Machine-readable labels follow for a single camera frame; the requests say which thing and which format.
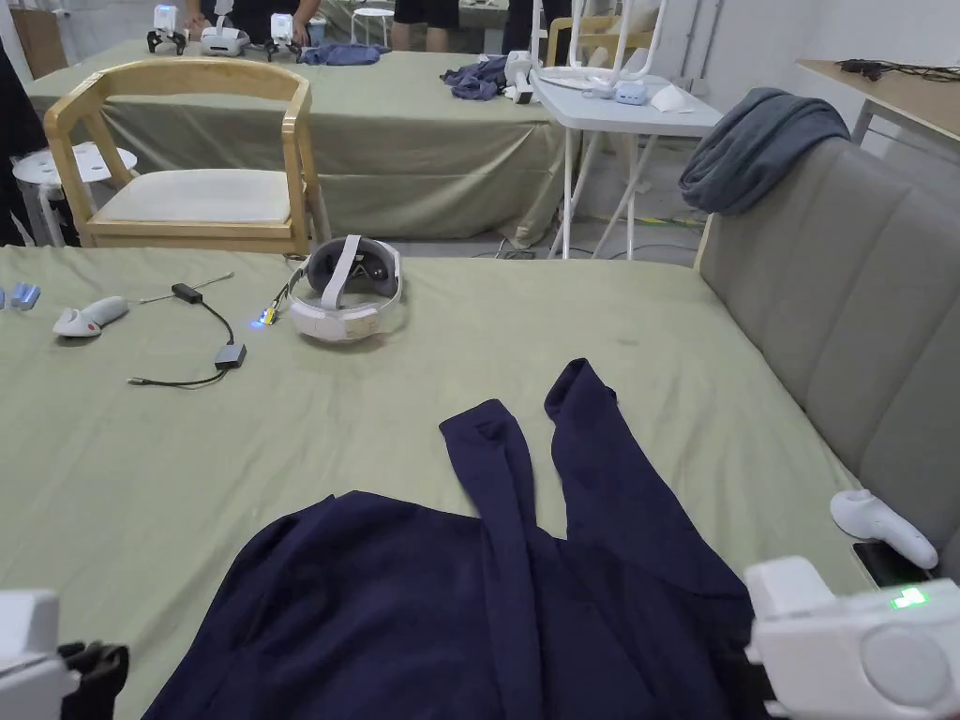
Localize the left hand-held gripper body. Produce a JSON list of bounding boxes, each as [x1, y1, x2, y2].
[[0, 588, 131, 720]]

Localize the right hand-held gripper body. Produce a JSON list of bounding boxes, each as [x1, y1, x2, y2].
[[742, 554, 960, 720]]

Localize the black phone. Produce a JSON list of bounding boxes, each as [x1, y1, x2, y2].
[[850, 540, 933, 591]]

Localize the bed with pale green sheet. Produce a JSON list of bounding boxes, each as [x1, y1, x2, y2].
[[0, 243, 863, 720], [22, 37, 573, 246]]

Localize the white hand controller red button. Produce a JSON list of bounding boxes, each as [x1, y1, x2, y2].
[[52, 295, 131, 341]]

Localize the grey padded headboard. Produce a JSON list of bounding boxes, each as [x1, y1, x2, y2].
[[693, 138, 960, 593]]

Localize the dark blue shirt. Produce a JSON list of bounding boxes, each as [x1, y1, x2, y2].
[[141, 357, 775, 720]]

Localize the white headset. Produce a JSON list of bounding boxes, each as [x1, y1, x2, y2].
[[198, 25, 253, 58], [288, 233, 411, 349]]

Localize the wooden chair with white seat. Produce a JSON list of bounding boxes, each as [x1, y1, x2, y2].
[[42, 57, 332, 257]]

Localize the white round stool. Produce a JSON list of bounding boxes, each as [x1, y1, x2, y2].
[[10, 141, 141, 248], [350, 7, 394, 51]]

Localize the wooden desk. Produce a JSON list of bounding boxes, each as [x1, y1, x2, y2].
[[794, 57, 960, 149]]

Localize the white folding table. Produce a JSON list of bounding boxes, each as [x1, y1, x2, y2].
[[528, 0, 726, 261]]

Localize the spare hand-held gripper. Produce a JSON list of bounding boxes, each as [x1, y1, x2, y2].
[[502, 50, 537, 106], [263, 12, 303, 63], [148, 4, 189, 57]]

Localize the blue grey garment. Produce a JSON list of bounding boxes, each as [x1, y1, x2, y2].
[[439, 57, 520, 102]]

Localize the black adapter cable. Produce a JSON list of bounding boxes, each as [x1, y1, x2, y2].
[[127, 281, 249, 390]]

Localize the thin cable with lit board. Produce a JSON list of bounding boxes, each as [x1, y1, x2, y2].
[[249, 254, 313, 330]]

